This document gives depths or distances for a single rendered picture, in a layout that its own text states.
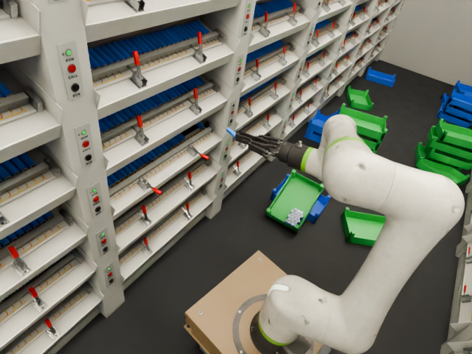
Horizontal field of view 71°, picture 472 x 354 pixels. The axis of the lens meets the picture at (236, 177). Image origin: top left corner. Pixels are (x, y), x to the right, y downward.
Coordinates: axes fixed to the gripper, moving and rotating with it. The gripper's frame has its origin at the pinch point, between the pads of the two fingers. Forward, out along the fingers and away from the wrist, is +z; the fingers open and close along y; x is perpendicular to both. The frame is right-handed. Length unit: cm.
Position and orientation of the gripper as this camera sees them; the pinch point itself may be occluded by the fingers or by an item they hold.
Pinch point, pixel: (244, 138)
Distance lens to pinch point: 131.1
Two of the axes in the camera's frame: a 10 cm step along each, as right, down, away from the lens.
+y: -5.6, 4.8, -6.8
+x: -0.2, 8.1, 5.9
